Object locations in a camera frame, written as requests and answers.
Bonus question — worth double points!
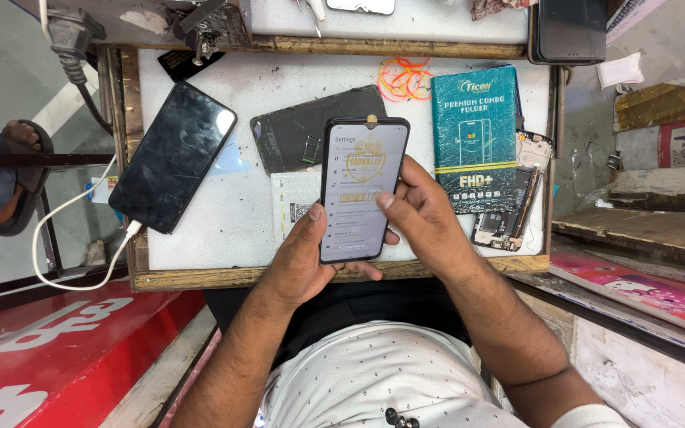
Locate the white lined notebook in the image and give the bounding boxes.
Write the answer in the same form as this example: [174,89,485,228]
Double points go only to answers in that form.
[606,0,667,46]

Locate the red signboard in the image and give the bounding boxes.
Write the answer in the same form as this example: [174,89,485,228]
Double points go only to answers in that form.
[0,279,208,428]

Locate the white charging cable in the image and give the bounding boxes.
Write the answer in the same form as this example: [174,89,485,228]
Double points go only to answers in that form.
[31,153,144,292]

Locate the opened phone frame with circuitry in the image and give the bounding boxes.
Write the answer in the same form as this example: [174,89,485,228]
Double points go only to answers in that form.
[471,130,554,253]

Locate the grey power plug with cord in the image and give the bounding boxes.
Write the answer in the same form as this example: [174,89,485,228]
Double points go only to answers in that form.
[46,11,115,137]

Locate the silver phone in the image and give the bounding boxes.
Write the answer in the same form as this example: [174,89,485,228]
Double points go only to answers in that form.
[325,0,397,16]

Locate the clear blue protector film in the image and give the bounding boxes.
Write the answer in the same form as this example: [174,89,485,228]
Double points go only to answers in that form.
[210,133,261,177]

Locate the person's left hand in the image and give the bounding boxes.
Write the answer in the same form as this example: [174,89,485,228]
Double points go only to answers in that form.
[261,202,402,311]

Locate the white dotted shirt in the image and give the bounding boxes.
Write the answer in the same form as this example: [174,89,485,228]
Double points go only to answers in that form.
[258,320,633,428]

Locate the white foam mat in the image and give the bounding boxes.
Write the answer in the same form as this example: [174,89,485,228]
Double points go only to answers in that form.
[137,48,552,272]

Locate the teal phone display box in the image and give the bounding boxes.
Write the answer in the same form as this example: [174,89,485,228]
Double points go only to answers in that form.
[430,64,525,215]

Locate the wooden work tray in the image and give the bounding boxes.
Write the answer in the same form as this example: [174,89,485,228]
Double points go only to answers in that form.
[96,34,562,293]

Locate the person's right hand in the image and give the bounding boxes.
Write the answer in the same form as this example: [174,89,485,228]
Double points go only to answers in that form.
[376,155,481,282]

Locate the black metal clamp tool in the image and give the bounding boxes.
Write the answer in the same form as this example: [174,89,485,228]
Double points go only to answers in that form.
[177,0,243,67]

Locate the heap of wooden boards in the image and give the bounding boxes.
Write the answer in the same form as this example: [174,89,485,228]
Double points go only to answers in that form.
[551,82,685,265]

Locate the black earphones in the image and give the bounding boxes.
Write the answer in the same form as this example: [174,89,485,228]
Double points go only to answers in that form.
[385,407,421,428]

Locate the black phone back cover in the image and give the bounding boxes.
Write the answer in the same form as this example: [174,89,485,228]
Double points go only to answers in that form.
[250,84,388,177]

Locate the black card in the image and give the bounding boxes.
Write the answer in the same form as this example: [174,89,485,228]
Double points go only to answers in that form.
[156,49,226,83]

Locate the metal tweezers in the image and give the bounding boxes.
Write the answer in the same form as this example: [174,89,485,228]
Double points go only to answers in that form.
[294,0,327,38]

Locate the black sandal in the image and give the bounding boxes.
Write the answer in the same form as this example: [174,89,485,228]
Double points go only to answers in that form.
[0,119,56,238]

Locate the white foam shelf sheet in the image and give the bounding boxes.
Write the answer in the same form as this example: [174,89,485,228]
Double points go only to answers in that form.
[250,0,529,46]

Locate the pink cartoon poster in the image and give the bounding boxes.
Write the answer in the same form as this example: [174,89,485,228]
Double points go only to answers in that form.
[547,246,685,344]

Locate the black smartphone with lit screen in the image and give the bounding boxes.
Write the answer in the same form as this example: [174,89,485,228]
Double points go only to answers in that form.
[319,117,411,266]

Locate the white padded packet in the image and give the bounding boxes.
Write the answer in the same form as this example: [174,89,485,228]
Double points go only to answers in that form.
[270,170,323,251]

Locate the small metal sim tray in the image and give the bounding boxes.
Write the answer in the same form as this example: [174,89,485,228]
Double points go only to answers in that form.
[301,135,322,166]

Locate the large black smartphone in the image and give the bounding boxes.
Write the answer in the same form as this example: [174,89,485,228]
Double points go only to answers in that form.
[108,81,239,235]

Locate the white plastic pouch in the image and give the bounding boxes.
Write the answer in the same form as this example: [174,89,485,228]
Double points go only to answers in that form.
[595,52,646,90]

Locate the bunch of orange rubber bands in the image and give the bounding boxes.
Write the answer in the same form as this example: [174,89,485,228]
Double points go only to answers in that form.
[376,56,434,103]

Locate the black trousers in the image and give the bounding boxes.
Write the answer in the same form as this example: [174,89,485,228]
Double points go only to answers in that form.
[202,277,475,371]

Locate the patterned cloth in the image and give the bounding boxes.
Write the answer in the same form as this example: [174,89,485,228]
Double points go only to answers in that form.
[470,0,539,22]

